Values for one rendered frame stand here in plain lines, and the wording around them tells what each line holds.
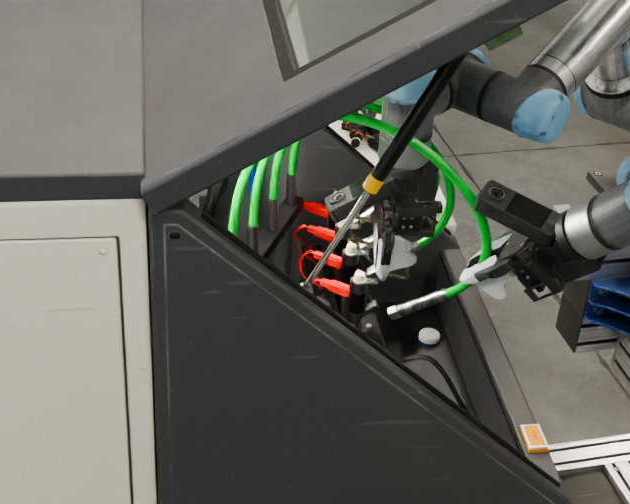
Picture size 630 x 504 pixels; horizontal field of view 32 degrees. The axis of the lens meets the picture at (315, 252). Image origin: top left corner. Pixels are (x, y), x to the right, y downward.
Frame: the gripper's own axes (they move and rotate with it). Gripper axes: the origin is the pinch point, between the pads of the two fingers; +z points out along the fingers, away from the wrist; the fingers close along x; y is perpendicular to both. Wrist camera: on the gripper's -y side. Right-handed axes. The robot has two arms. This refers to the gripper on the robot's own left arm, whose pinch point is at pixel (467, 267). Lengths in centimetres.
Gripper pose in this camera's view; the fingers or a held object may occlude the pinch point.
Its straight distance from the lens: 161.3
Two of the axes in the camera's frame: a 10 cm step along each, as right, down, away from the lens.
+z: -5.7, 3.1, 7.6
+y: 6.8, 7.0, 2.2
